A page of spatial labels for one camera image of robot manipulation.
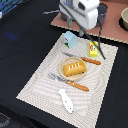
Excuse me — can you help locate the orange bread loaf toy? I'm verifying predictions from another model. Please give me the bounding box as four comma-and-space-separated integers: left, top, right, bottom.
63, 61, 86, 76

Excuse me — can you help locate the light blue milk carton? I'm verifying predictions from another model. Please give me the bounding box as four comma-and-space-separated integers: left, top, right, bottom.
64, 31, 77, 48

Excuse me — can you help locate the yellow butter box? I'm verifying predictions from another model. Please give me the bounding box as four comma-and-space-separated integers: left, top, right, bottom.
89, 42, 97, 57

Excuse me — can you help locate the white fish toy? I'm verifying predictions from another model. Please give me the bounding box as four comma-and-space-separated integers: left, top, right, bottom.
59, 89, 73, 113

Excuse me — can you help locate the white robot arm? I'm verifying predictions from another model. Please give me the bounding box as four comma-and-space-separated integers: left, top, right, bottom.
59, 0, 100, 36

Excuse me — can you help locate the tan wooden plate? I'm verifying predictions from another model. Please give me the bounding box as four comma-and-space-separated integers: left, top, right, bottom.
58, 57, 87, 81

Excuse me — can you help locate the beige woven placemat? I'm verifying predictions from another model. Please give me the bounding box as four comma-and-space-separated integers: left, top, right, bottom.
17, 35, 118, 128

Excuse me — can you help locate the dark grey pot right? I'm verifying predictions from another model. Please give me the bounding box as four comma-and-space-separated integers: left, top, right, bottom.
97, 3, 107, 25

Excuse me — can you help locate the beige bowl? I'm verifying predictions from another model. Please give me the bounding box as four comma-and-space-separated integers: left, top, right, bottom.
121, 7, 128, 30

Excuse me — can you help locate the fork with wooden handle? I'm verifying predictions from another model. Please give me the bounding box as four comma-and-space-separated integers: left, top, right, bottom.
48, 73, 89, 91

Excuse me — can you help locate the knife with wooden handle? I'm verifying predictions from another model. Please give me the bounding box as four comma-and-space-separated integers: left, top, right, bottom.
62, 52, 101, 65

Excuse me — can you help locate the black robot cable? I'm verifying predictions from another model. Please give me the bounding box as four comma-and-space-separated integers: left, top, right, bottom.
61, 4, 107, 61

